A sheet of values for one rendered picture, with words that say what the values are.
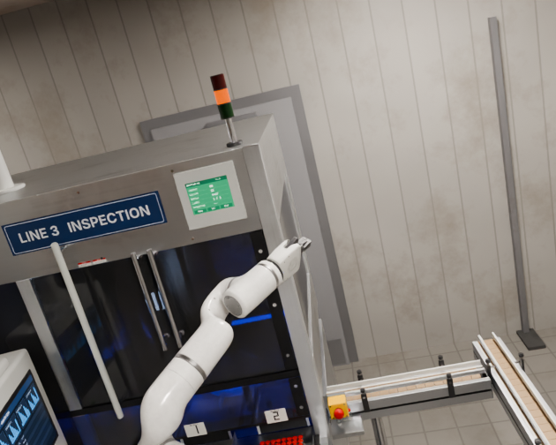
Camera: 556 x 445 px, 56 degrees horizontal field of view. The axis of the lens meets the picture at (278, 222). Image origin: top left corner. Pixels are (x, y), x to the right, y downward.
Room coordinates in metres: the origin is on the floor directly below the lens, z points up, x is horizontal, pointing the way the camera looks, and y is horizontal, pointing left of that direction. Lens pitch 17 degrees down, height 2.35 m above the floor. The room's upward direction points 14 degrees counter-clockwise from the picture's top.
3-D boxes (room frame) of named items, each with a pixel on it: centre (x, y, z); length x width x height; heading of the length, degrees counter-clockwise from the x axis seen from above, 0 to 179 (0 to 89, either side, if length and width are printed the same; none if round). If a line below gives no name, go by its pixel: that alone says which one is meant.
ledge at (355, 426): (1.83, -0.08, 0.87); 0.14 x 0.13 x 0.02; 174
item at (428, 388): (1.90, -0.36, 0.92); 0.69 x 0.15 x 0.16; 84
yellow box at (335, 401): (1.79, -0.06, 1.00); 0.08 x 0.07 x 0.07; 174
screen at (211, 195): (1.79, 0.21, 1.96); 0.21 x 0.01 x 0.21; 84
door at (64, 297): (1.87, 0.72, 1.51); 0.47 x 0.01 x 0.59; 84
